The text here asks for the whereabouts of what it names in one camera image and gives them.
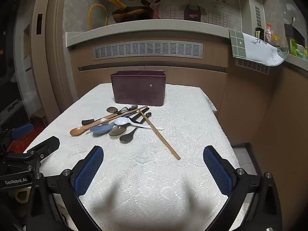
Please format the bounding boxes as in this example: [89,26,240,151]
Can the grey metal spoon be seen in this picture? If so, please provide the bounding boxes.
[106,106,129,115]

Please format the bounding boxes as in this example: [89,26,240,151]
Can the white vented column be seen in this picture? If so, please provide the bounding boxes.
[239,0,268,27]

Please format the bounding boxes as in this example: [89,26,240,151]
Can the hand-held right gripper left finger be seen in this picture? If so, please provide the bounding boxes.
[25,146,104,231]

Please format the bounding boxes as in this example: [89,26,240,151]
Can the green packets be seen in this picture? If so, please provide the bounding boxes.
[289,39,308,59]

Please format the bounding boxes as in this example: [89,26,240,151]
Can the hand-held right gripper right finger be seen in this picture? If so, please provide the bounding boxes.
[203,146,282,231]

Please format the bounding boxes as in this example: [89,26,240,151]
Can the brown wooden spoon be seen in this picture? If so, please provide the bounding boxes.
[70,106,148,136]

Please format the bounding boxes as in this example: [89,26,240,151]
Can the wooden chopstick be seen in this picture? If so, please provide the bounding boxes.
[139,109,181,160]

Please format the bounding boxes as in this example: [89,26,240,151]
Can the grey kitchen countertop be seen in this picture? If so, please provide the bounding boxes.
[65,19,231,50]

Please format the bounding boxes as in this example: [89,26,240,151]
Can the yellow rimmed glass lid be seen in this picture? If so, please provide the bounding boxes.
[89,3,109,29]

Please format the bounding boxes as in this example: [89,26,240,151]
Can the long grey vent grille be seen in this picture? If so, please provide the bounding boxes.
[93,40,203,61]

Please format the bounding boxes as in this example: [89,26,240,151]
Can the short grey vent grille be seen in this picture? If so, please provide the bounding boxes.
[234,57,270,74]

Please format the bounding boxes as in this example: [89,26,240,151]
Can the dark brown translucent spoon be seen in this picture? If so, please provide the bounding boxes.
[108,125,127,137]

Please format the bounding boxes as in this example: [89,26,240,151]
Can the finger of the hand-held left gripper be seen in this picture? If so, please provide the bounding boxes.
[23,136,60,174]
[0,123,33,151]

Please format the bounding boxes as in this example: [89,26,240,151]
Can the white plastic spoon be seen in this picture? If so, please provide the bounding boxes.
[114,118,164,131]

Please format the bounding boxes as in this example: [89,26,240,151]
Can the maroon plastic utensil holder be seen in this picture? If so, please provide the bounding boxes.
[110,70,167,107]

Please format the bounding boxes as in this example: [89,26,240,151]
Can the white lace tablecloth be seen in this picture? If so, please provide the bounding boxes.
[23,83,241,231]

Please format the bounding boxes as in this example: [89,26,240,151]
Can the beige door frame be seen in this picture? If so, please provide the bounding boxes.
[30,0,74,117]

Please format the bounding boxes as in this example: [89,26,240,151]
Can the blue plastic spoon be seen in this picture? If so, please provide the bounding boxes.
[90,123,115,135]

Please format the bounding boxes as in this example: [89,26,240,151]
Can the dark pan with yellow handle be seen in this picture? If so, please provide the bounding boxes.
[105,0,146,24]

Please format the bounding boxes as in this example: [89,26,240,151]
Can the orange capped bottle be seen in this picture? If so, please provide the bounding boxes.
[265,23,274,42]

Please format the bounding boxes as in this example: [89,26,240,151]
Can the green checked towel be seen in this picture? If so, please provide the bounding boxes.
[228,28,247,59]

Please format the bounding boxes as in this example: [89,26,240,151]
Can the cartoon wall sticker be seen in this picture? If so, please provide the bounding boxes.
[140,0,229,27]

